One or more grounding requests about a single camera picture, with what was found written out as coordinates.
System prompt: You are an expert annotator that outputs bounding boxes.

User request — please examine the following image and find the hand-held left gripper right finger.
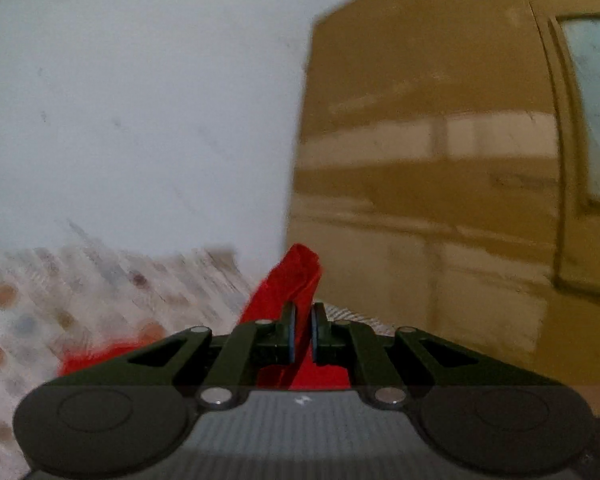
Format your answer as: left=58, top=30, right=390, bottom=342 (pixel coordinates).
left=310, top=301, right=551, bottom=408

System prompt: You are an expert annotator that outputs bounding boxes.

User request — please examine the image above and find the circle patterned bed blanket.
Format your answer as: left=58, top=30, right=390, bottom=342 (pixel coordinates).
left=0, top=245, right=255, bottom=480

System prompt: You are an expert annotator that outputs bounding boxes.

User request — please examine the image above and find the red cloth garment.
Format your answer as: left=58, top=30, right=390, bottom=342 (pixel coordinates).
left=57, top=243, right=352, bottom=392

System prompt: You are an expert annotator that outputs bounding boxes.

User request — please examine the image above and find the brown wooden wardrobe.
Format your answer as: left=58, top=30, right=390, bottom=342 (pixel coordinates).
left=284, top=0, right=600, bottom=418

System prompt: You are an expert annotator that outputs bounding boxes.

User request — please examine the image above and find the frosted glass door panel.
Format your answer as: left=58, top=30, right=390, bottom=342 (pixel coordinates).
left=557, top=14, right=600, bottom=207

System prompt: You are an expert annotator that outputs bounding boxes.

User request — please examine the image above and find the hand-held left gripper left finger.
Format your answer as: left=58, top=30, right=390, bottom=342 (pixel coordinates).
left=55, top=301, right=299, bottom=408

